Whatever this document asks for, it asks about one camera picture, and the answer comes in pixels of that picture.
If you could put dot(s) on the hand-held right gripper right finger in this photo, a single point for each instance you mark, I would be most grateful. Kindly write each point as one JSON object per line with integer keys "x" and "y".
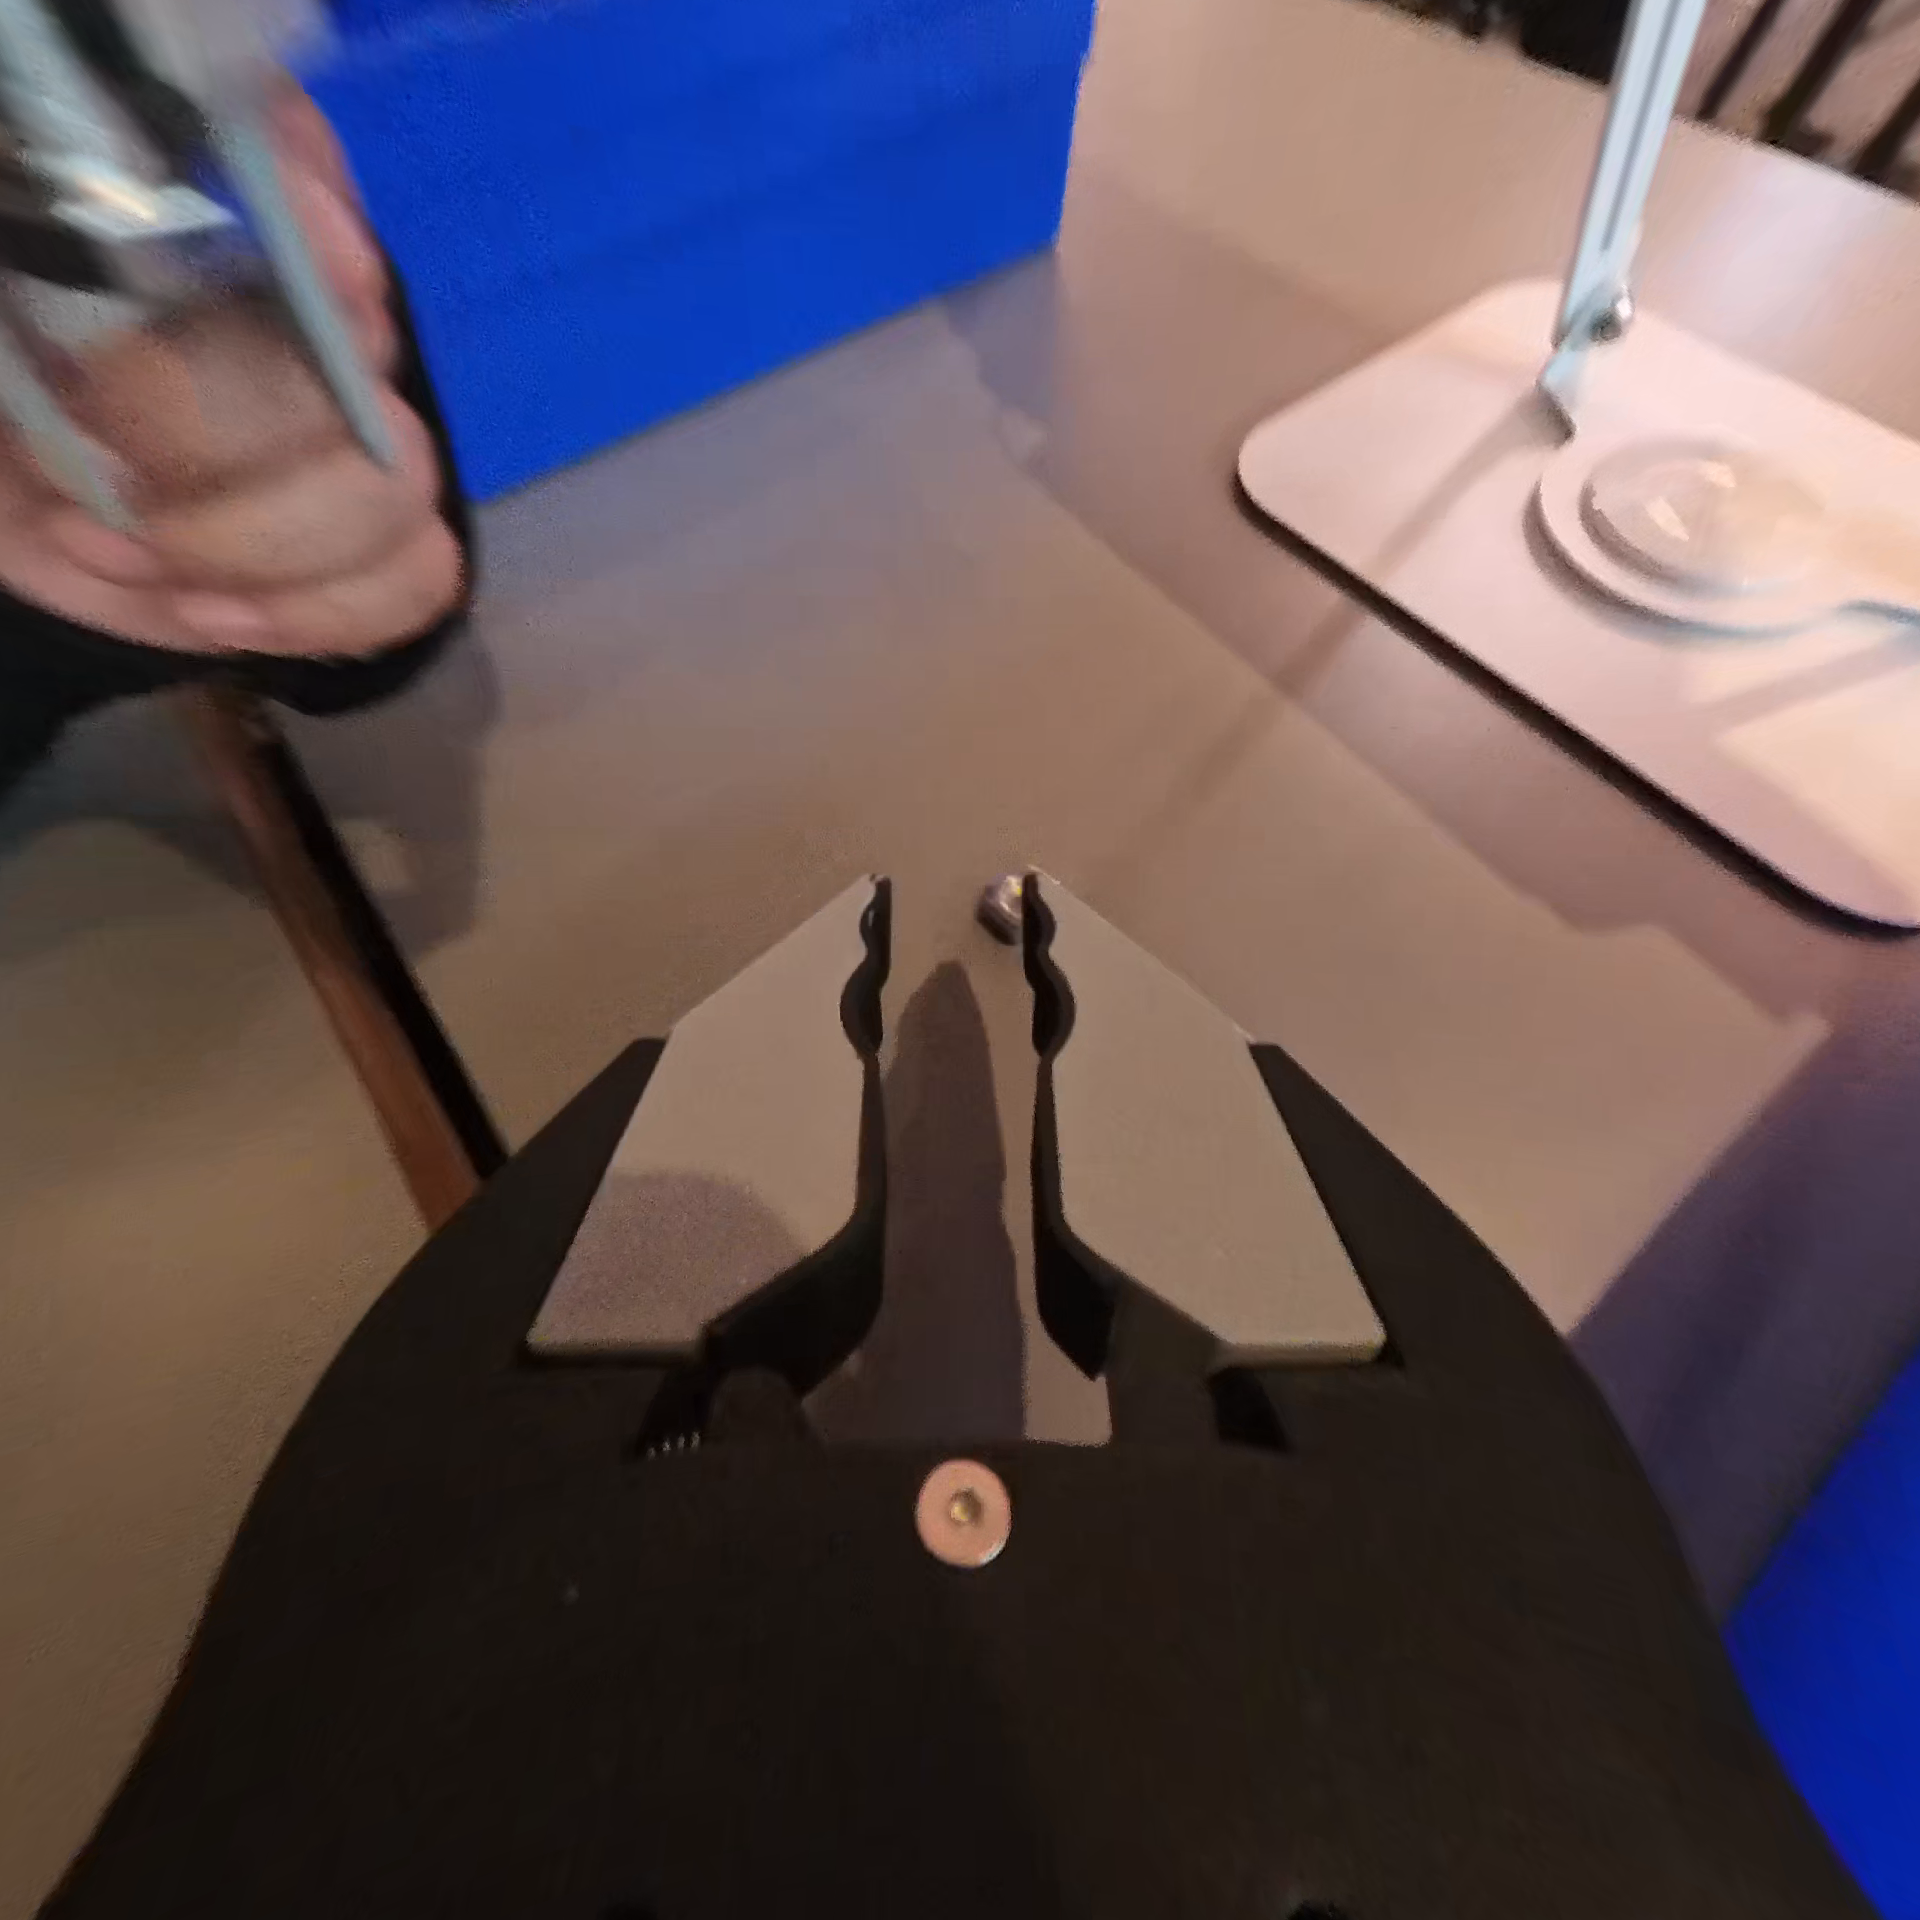
{"x": 1185, "y": 1173}

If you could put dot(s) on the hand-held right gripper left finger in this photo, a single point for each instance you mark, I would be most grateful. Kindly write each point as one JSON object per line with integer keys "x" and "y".
{"x": 722, "y": 1173}

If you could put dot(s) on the silver hex nut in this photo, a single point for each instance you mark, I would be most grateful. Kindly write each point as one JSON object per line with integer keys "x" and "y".
{"x": 997, "y": 907}

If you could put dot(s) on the blue plastic bin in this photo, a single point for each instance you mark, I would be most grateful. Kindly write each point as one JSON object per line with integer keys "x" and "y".
{"x": 672, "y": 223}
{"x": 1860, "y": 1725}

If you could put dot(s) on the person's left forearm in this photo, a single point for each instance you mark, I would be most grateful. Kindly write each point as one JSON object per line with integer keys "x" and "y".
{"x": 62, "y": 699}

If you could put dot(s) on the person's left hand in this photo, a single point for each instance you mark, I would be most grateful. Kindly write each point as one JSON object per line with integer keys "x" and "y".
{"x": 275, "y": 553}

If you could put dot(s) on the white wooden document stand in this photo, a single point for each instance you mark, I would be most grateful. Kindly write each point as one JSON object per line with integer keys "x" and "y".
{"x": 1423, "y": 495}

